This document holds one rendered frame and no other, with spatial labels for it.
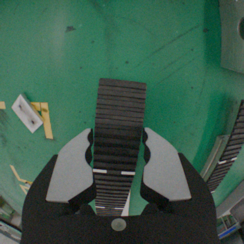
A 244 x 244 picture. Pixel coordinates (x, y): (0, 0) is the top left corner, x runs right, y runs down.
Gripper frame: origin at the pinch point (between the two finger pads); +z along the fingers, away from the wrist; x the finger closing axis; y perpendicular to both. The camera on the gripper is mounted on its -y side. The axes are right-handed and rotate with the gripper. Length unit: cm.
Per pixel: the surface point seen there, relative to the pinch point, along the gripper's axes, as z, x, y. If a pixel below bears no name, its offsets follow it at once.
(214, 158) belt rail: 2.1, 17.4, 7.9
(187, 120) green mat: 3.2, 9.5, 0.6
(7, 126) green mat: 3.1, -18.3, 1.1
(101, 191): -0.7, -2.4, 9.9
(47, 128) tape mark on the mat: 3.1, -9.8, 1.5
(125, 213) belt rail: 0.1, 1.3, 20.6
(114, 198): -0.9, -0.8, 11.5
